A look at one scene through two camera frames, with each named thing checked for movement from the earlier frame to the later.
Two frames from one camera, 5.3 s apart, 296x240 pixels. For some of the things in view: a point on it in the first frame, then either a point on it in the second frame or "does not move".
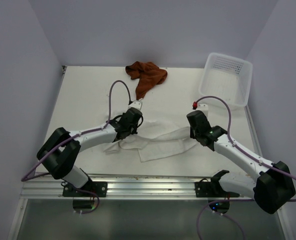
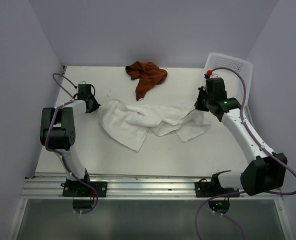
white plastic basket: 227,77 does not move
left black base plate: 99,188 does not move
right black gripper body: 193,134 to 202,103
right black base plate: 208,189 does not move
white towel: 151,141 to 130,126
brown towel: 149,75 does not move
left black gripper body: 133,130 to 95,104
